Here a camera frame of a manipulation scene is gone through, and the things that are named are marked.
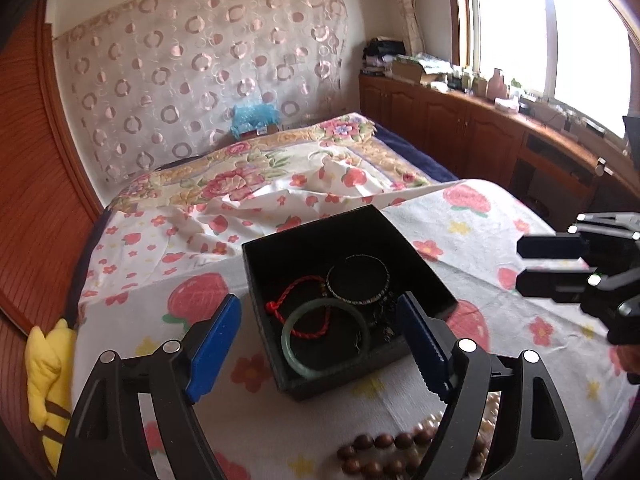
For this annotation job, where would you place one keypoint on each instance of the wooden frame window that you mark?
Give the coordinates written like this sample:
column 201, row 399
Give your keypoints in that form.
column 525, row 25

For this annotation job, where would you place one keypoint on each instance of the yellow plush toy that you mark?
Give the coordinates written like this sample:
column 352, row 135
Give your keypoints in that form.
column 45, row 370

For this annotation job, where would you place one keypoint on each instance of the white bottle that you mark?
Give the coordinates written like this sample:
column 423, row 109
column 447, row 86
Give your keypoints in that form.
column 480, row 86

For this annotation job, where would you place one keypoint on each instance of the dark patterned bangle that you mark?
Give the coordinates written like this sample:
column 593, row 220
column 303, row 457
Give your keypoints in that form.
column 357, row 258

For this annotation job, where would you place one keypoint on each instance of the white tissue box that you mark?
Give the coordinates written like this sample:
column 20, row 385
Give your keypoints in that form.
column 505, row 105

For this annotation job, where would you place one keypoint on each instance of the black jewelry box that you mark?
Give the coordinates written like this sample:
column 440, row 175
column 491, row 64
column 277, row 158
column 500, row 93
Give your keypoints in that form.
column 320, row 380

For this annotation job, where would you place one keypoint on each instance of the brown wooden cabinet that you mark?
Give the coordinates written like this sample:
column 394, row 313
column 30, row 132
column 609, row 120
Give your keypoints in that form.
column 450, row 115

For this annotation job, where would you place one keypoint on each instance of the blue plastic bag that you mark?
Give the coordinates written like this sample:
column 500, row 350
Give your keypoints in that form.
column 252, row 115

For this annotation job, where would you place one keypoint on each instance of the small cardboard box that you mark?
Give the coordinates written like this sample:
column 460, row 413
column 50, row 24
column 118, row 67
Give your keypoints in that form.
column 270, row 131

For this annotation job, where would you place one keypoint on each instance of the pile of dark clothes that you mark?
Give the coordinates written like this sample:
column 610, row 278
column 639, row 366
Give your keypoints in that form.
column 380, row 55

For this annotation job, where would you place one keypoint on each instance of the floral rose blanket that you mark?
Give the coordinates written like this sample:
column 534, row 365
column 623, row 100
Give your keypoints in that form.
column 235, row 180

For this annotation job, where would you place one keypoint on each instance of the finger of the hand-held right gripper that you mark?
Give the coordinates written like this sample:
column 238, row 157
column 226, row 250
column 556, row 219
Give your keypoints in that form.
column 550, row 284
column 550, row 247

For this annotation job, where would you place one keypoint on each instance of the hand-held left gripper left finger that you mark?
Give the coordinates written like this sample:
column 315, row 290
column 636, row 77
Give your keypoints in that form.
column 215, row 350

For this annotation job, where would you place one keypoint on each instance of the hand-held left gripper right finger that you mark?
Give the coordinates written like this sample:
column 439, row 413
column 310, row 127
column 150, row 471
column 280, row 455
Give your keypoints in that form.
column 425, row 355

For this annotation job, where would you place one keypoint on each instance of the navy blue blanket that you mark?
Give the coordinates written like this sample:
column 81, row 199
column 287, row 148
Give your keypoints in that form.
column 415, row 155

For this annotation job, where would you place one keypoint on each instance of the circle pattern sheer curtain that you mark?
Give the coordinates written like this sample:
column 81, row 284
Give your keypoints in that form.
column 200, row 60

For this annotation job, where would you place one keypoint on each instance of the open cardboard box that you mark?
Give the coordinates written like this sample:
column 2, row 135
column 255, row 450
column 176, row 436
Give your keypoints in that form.
column 410, row 72

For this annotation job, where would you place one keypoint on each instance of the pink bottle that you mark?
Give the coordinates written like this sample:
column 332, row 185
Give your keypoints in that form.
column 497, row 85

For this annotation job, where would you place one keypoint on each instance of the beige window curtain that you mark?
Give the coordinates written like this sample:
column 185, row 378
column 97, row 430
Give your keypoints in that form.
column 407, row 5

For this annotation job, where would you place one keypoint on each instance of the green jade bangle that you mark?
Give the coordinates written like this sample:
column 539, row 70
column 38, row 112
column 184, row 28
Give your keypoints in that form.
column 287, row 345

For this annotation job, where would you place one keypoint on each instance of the strawberry print table cloth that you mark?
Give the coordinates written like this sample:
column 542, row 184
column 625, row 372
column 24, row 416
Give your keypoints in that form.
column 500, row 240

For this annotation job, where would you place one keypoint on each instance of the crumpled strawberry print sheet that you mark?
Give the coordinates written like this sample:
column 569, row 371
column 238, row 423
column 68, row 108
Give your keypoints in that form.
column 175, row 230

